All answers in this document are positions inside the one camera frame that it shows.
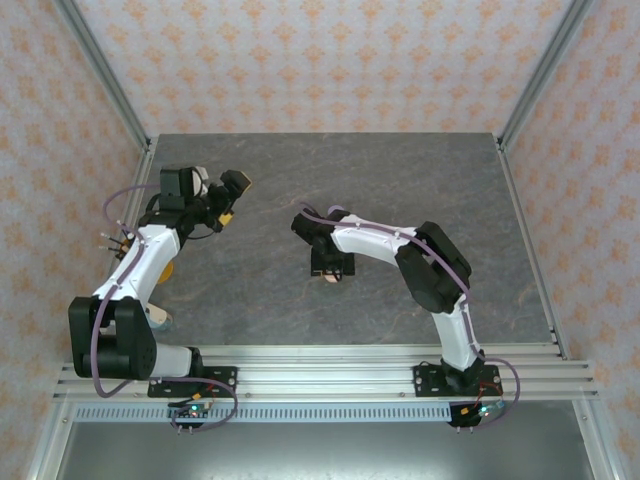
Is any yellow pencil holder cup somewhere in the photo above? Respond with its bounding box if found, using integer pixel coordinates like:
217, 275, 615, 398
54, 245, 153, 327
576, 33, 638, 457
116, 235, 175, 285

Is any tan and teal small object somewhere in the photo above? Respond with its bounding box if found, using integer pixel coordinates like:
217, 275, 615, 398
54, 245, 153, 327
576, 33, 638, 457
144, 301, 175, 332

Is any grey metal panel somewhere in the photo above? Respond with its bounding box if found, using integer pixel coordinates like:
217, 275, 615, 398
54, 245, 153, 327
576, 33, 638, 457
54, 419, 596, 480

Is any small circuit board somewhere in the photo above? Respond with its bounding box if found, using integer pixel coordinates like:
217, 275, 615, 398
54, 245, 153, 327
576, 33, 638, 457
449, 399, 507, 431
167, 399, 211, 435

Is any aluminium table side rail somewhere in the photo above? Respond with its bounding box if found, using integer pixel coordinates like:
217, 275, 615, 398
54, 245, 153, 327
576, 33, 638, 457
497, 139, 626, 480
27, 139, 157, 480

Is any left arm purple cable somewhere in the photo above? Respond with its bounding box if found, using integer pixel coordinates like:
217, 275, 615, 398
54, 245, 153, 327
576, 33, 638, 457
92, 182, 239, 435

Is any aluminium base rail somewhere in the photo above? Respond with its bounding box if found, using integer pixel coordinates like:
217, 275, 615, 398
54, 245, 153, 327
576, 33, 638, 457
52, 343, 600, 404

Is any slotted grey cable duct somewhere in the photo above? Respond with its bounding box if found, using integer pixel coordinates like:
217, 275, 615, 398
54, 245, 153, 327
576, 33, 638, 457
74, 403, 454, 424

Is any aluminium frame post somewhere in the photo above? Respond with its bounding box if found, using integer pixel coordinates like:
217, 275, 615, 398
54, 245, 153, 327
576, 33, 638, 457
497, 0, 596, 151
52, 0, 154, 151

